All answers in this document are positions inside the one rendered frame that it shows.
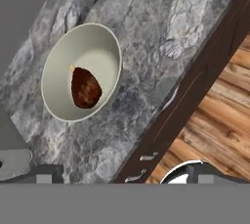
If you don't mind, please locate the pale grey-green bowl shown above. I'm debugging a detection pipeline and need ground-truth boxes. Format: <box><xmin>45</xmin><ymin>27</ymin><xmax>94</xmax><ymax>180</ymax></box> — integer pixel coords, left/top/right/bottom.
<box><xmin>40</xmin><ymin>22</ymin><xmax>123</xmax><ymax>124</ymax></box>

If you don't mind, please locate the small grey plate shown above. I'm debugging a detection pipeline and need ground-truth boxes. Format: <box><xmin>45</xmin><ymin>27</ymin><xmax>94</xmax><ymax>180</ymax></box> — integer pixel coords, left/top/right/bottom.
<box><xmin>0</xmin><ymin>148</ymin><xmax>34</xmax><ymax>181</ymax></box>

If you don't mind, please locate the white and black round object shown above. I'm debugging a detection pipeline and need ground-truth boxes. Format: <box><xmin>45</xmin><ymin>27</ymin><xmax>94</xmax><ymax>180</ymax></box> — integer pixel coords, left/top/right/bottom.
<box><xmin>159</xmin><ymin>158</ymin><xmax>205</xmax><ymax>185</ymax></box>

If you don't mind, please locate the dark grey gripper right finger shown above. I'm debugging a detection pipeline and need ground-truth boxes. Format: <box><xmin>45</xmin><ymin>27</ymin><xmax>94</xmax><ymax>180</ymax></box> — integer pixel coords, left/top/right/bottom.
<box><xmin>187</xmin><ymin>161</ymin><xmax>250</xmax><ymax>185</ymax></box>

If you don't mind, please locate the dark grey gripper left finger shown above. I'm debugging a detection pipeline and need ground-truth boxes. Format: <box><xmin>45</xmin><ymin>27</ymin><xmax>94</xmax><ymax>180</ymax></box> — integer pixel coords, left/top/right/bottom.
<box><xmin>5</xmin><ymin>163</ymin><xmax>64</xmax><ymax>185</ymax></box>

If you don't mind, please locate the silver cabinet handle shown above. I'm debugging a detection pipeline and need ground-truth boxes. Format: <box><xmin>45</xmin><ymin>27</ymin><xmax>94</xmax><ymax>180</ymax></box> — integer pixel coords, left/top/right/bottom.
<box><xmin>139</xmin><ymin>151</ymin><xmax>160</xmax><ymax>161</ymax></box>
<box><xmin>124</xmin><ymin>168</ymin><xmax>147</xmax><ymax>184</ymax></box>

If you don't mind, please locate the dark brown wooden cabinet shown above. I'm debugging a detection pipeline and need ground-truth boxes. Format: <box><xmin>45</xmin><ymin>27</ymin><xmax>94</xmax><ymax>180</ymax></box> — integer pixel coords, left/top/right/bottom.
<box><xmin>111</xmin><ymin>0</ymin><xmax>250</xmax><ymax>184</ymax></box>

